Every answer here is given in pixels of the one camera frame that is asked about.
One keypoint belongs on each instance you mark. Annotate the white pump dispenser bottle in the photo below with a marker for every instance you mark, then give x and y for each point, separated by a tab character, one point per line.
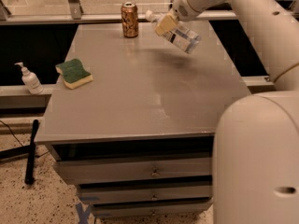
30	80

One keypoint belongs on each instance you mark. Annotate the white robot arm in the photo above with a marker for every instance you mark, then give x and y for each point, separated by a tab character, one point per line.
255	164

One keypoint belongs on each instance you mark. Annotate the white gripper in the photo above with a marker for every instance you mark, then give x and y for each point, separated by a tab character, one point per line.
180	7

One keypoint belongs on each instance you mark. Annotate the orange soda can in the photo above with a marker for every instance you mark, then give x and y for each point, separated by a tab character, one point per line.
129	19

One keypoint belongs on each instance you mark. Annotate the black stand leg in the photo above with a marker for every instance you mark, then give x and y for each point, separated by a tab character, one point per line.
29	151

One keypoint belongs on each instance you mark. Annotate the grey drawer cabinet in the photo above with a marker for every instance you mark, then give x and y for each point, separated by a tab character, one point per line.
138	139

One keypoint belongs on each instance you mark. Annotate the blue clear plastic bottle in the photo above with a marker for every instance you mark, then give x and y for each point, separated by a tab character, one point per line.
181	36

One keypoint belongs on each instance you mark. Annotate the metal railing frame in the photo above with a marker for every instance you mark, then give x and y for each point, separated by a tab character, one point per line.
72	11

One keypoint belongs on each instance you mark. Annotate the blue tape cross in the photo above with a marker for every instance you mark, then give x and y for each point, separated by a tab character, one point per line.
85	215

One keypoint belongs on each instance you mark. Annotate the green yellow sponge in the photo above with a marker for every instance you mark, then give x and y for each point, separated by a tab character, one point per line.
73	73

